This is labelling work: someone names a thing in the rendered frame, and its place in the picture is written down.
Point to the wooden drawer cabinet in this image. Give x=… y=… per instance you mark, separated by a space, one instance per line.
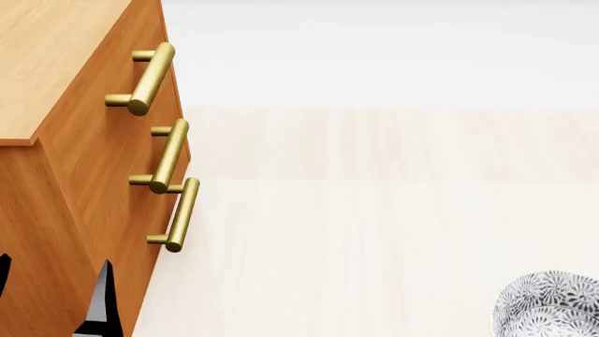
x=70 y=158

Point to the black white patterned bowl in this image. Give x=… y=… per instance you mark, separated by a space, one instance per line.
x=550 y=305

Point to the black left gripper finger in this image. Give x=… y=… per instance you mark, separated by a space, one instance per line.
x=103 y=305
x=4 y=272

